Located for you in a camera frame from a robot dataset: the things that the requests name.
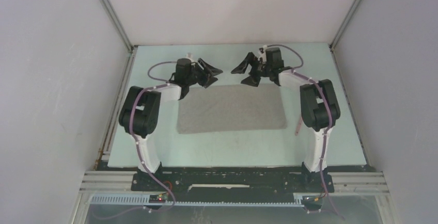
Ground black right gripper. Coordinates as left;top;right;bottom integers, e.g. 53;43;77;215
232;52;273;87

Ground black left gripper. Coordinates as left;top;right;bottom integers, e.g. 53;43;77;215
185;59;222;89

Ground grey cloth napkin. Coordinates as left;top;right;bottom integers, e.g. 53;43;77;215
177;84;288;134

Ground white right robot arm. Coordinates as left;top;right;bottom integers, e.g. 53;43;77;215
231;44;341;192

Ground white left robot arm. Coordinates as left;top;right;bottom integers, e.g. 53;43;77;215
118;57;223;191

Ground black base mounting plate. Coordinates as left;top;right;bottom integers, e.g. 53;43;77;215
131;166;334;203

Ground left small circuit board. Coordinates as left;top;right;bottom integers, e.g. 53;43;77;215
149;195;168;204

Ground small circuit board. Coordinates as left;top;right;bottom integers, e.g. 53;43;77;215
149;195;168;204
302;196;324;204

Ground right small circuit board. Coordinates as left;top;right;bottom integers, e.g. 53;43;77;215
302;196;324;204

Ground fork with pink handle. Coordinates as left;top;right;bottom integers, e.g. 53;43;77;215
294;116;303;136

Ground left aluminium frame post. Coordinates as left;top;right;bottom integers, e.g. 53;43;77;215
99;0;134;53

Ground aluminium frame post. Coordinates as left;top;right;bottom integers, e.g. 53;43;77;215
99;0;134;53
329;0;363;52

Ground right aluminium frame post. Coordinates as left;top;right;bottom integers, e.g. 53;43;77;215
329;0;363;52

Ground white slotted cable duct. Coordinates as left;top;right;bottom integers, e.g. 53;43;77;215
89;194;304;207

